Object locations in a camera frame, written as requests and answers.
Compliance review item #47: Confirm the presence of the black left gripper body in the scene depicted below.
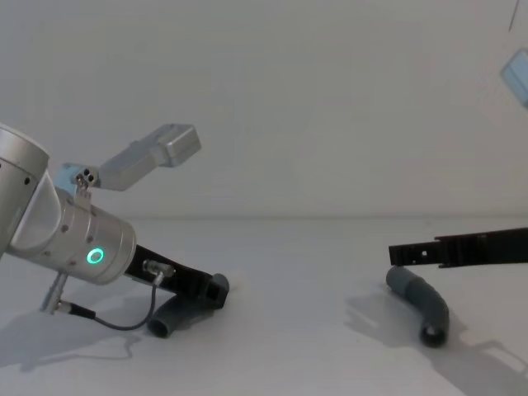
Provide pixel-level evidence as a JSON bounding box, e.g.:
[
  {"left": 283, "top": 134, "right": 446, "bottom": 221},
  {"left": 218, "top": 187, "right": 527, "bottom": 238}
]
[{"left": 122, "top": 243, "right": 216, "bottom": 299}]

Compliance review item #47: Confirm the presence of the grey bent pipe elbow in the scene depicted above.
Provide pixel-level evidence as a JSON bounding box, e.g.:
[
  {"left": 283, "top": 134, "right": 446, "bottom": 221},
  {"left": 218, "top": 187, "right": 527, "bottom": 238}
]
[{"left": 147, "top": 272, "right": 230, "bottom": 340}]

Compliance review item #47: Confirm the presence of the white table cloth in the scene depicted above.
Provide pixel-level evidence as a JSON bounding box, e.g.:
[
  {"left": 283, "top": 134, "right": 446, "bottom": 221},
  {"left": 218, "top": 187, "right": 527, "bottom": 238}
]
[{"left": 0, "top": 215, "right": 528, "bottom": 396}]

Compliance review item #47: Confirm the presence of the thin dark gripper cable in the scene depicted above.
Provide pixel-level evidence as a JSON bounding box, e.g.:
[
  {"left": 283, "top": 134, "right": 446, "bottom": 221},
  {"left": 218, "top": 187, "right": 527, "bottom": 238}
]
[{"left": 57, "top": 258, "right": 177, "bottom": 332}]

